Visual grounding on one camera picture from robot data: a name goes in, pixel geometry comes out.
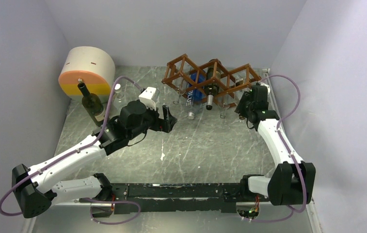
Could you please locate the brown wooden wine rack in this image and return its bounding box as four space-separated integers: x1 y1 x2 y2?
161 54 262 107

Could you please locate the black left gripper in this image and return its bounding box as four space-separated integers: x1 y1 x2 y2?
128 101 177 140

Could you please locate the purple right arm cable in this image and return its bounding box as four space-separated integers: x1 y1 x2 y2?
241 75 307 223

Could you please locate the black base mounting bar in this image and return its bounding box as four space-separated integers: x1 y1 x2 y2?
94 183 269 214

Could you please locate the clear bottle silver cap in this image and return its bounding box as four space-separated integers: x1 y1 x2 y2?
112 83 125 103

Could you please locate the beige orange yellow cylinder box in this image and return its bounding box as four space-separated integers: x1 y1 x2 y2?
58 46 115 102

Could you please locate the green wine bottle brown label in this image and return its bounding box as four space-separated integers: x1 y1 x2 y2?
203 65 222 111

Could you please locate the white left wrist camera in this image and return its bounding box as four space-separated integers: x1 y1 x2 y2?
139 87 160 110

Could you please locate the dark bottle cream label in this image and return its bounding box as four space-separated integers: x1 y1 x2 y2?
78 82 106 127

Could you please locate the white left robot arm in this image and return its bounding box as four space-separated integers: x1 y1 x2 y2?
12 100 177 218

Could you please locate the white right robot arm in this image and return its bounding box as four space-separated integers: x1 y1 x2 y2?
235 84 316 206

